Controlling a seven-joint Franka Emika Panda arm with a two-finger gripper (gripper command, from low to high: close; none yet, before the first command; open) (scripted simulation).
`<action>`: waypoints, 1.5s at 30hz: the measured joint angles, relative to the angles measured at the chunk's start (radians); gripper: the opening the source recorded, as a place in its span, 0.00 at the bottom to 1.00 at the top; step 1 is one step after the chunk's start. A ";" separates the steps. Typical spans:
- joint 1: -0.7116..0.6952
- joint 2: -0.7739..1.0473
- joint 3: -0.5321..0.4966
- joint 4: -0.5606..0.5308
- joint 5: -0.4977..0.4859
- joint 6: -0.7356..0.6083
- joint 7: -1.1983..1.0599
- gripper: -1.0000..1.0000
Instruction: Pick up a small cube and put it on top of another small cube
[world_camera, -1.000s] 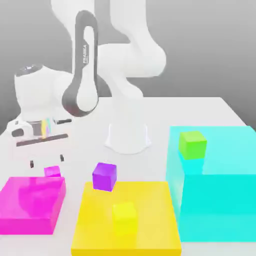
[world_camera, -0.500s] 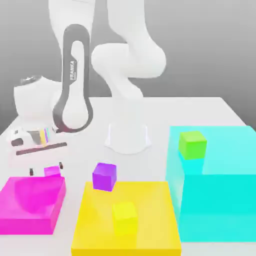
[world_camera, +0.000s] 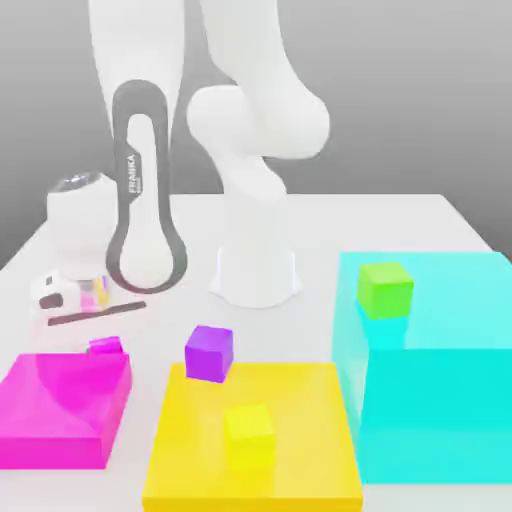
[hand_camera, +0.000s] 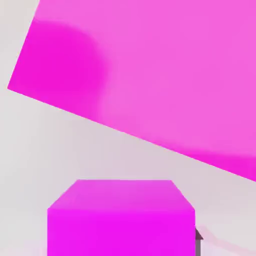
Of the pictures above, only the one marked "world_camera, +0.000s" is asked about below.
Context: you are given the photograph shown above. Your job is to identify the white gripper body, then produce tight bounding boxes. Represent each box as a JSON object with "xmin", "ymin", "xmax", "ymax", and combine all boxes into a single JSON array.
[{"xmin": 32, "ymin": 300, "xmax": 148, "ymax": 355}]

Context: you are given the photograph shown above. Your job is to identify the small magenta cube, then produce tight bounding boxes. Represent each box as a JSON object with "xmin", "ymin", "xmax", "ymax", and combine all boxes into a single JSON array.
[{"xmin": 88, "ymin": 335, "xmax": 124, "ymax": 356}]

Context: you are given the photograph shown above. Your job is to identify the small purple cube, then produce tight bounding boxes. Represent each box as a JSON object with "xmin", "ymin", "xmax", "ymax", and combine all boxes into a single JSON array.
[{"xmin": 184, "ymin": 324, "xmax": 235, "ymax": 385}]

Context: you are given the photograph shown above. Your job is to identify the small yellow cube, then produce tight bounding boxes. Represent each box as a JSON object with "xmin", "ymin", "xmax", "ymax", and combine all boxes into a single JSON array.
[{"xmin": 222, "ymin": 403, "xmax": 277, "ymax": 473}]

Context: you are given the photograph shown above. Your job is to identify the small green cube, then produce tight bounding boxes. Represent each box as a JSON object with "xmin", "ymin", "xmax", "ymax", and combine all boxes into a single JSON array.
[{"xmin": 356, "ymin": 262, "xmax": 416, "ymax": 321}]

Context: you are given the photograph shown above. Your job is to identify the large magenta box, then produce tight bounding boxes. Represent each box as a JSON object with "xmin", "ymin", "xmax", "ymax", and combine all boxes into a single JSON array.
[{"xmin": 0, "ymin": 351, "xmax": 134, "ymax": 471}]

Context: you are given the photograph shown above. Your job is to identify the large yellow box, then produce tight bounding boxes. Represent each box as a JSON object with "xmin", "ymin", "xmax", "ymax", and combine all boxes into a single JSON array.
[{"xmin": 141, "ymin": 361, "xmax": 365, "ymax": 512}]

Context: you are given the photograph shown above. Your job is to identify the large cyan box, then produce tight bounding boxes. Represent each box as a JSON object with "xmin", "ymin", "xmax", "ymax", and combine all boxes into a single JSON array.
[{"xmin": 330, "ymin": 250, "xmax": 512, "ymax": 486}]

